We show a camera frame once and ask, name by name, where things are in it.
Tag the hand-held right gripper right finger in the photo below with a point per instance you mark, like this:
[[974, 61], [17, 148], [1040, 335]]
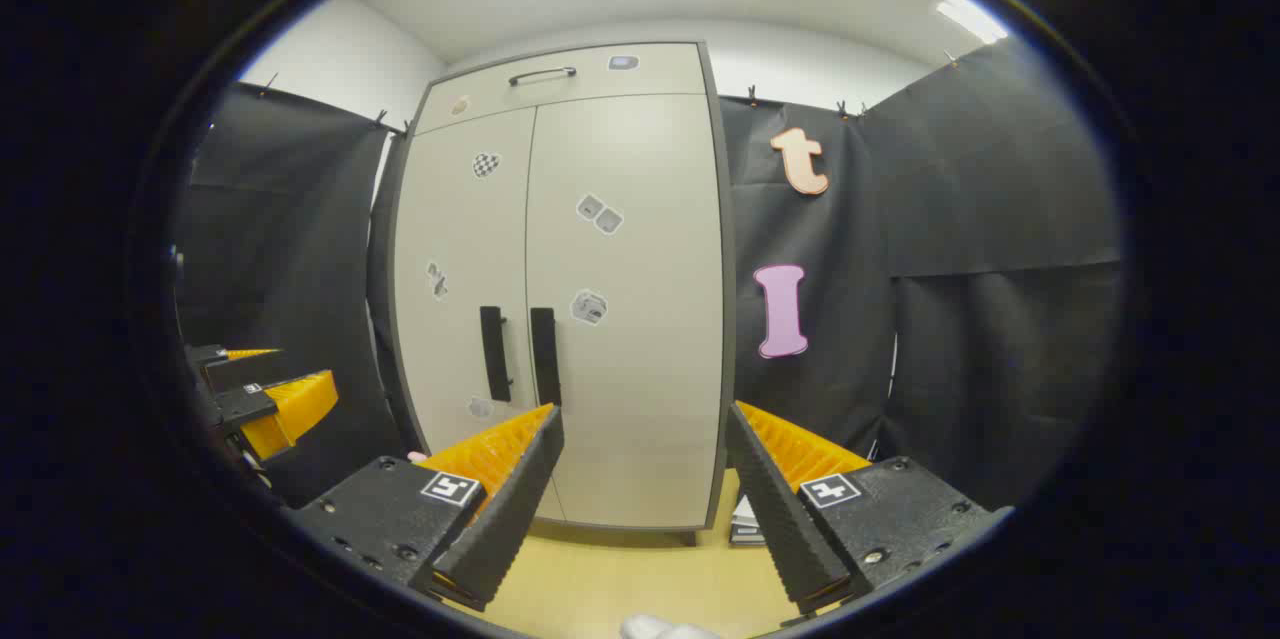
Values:
[[785, 519]]

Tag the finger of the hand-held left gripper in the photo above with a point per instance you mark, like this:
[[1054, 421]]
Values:
[[290, 414], [235, 369]]

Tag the white portrait book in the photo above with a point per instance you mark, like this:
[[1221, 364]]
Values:
[[745, 524]]

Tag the ceiling light panel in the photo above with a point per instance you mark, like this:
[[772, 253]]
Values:
[[970, 17]]

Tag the light grey shoe cabinet door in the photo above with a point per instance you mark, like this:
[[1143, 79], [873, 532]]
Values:
[[650, 369], [450, 219]]

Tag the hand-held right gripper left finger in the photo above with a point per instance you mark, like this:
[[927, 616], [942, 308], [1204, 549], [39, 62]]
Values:
[[505, 509]]

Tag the black backdrop cloth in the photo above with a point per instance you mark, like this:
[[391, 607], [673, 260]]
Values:
[[290, 249], [990, 219]]

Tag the grey cabinet drawer front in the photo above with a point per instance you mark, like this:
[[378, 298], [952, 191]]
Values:
[[600, 89]]

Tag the grey double-door shoe cabinet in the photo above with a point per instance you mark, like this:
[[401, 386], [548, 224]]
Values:
[[560, 69]]

